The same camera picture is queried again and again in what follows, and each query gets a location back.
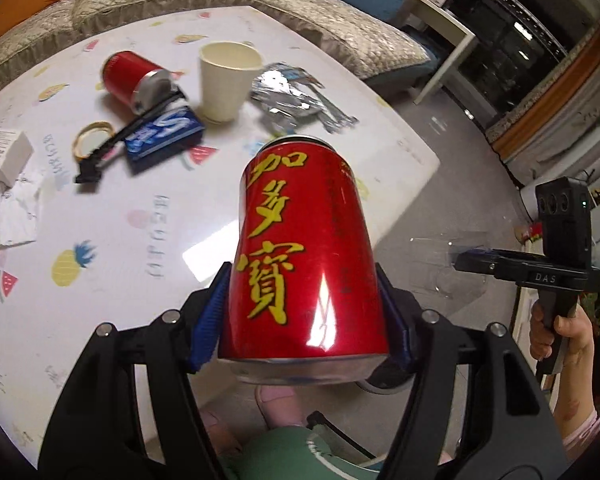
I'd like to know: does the white side table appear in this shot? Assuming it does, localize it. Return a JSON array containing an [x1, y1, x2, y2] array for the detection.
[[405, 0, 477, 106]]

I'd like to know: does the yellow plastic ring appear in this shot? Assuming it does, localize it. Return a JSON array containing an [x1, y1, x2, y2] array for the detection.
[[74, 121, 115, 161]]

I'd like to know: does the pink slipper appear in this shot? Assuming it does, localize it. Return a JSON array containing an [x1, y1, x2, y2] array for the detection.
[[200, 410, 241, 456], [255, 385, 311, 428]]

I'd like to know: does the silver foil wrapper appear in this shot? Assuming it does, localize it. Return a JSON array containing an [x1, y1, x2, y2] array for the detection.
[[250, 62, 359, 134]]

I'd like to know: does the person's right forearm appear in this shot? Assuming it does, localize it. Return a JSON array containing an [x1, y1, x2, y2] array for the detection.
[[550, 372, 600, 461]]

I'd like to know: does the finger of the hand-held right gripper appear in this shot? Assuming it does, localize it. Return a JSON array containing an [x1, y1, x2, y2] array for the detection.
[[454, 249, 499, 273]]

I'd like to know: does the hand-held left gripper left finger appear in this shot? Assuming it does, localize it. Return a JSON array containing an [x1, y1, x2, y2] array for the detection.
[[39, 261, 233, 480]]

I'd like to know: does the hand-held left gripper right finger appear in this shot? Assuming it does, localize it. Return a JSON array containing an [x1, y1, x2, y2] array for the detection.
[[375, 262, 571, 480]]

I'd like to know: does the white trash bin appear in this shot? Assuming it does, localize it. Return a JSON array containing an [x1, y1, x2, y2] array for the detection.
[[355, 360, 423, 396]]

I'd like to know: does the black wire frame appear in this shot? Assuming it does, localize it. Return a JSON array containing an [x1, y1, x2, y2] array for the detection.
[[306, 410, 381, 461]]

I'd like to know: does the red drink can yellow print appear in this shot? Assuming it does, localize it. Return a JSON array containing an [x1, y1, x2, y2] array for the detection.
[[216, 136, 390, 386]]

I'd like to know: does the crumpled white paper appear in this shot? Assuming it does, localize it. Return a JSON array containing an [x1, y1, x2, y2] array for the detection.
[[0, 167, 46, 254]]

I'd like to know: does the black pen tool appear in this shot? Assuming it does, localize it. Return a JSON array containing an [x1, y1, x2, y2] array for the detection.
[[75, 91, 186, 184]]

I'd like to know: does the white cardboard box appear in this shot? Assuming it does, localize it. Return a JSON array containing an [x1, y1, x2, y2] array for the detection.
[[0, 129, 34, 183]]

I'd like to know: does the blue flat packet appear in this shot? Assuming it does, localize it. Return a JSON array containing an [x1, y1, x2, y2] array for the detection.
[[124, 106, 204, 162]]

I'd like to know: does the clear plastic cup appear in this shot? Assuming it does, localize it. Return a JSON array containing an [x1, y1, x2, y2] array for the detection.
[[409, 231, 488, 301]]

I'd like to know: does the person's right hand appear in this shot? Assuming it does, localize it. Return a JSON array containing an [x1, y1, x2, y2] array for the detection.
[[530, 299, 596, 377]]

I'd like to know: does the grey quilted sofa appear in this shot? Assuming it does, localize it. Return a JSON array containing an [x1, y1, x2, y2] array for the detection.
[[0, 0, 433, 96]]

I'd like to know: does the cream paper cup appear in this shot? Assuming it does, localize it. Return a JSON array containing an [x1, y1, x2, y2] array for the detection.
[[198, 41, 264, 123]]

